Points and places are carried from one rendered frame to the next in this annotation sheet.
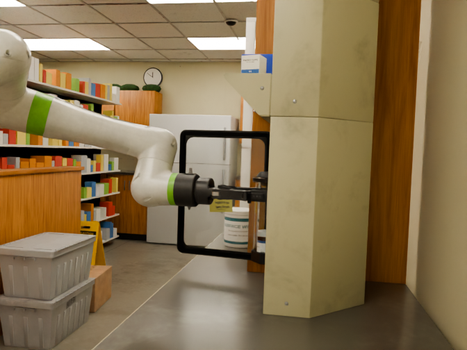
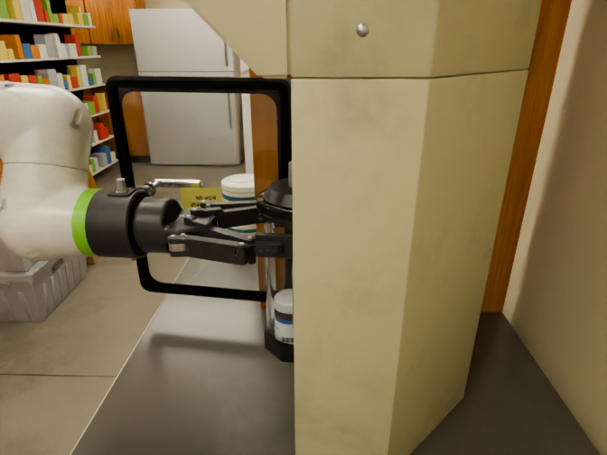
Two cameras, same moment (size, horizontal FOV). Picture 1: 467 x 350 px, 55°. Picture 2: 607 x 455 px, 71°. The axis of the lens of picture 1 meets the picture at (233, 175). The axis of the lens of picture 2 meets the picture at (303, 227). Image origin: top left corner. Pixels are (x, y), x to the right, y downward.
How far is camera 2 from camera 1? 71 cm
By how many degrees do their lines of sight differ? 22
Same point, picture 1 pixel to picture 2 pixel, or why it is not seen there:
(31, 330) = (13, 305)
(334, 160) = (452, 182)
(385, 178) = not seen: hidden behind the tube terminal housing
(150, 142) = (15, 126)
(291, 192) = (350, 273)
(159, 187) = (54, 230)
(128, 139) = not seen: outside the picture
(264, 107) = (271, 51)
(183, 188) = (107, 232)
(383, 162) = not seen: hidden behind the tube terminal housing
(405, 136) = (539, 76)
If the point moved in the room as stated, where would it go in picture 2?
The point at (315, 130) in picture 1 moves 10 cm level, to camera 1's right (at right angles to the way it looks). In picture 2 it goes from (420, 116) to (533, 115)
